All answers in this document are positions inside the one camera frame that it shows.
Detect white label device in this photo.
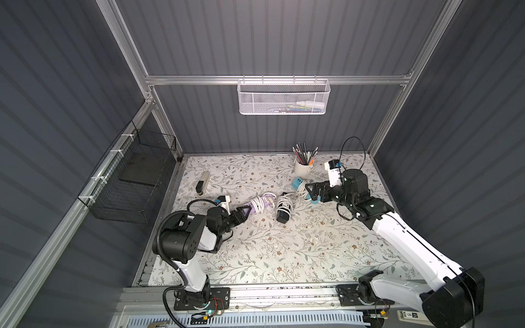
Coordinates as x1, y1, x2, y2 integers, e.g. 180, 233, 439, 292
397, 310, 428, 323

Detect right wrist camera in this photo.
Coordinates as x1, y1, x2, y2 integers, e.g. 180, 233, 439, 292
324, 159, 342, 187

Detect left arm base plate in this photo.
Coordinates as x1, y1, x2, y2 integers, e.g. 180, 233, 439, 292
173, 288, 231, 311

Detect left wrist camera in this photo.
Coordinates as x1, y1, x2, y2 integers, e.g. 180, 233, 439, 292
216, 195, 231, 215

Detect black wire basket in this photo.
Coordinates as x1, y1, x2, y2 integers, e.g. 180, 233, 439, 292
78, 124, 177, 224

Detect teal power strip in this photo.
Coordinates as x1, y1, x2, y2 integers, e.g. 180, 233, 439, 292
291, 177, 318, 204

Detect white pen cup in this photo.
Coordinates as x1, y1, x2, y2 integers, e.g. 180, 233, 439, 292
294, 159, 314, 180

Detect beige black stapler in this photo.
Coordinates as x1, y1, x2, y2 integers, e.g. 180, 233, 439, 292
196, 171, 210, 195

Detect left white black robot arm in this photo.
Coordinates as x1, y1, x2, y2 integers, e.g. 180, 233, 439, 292
152, 206, 252, 308

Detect white slotted cable duct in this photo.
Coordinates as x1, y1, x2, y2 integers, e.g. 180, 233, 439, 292
112, 310, 371, 327

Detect black power strip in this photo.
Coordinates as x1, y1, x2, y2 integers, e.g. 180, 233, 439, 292
276, 193, 293, 224

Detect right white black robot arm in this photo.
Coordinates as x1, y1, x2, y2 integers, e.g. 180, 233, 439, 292
305, 169, 485, 327

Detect purple power strip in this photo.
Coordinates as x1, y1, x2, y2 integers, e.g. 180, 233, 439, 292
246, 193, 277, 214

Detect white wire mesh basket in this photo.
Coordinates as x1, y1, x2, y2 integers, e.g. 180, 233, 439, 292
237, 79, 331, 116

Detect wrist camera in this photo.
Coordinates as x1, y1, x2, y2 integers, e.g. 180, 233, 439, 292
216, 195, 231, 215
324, 159, 342, 187

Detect markers in white basket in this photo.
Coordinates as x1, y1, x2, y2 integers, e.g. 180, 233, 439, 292
271, 101, 326, 114

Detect floral table mat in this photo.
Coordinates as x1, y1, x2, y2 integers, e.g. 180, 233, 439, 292
173, 154, 420, 284

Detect white cord of teal strip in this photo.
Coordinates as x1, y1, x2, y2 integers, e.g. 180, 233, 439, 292
296, 180, 325, 205

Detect bundle of pens and pencils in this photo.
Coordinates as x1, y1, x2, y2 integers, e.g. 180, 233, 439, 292
292, 142, 319, 165

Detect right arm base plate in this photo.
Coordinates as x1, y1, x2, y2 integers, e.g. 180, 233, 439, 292
336, 284, 395, 306

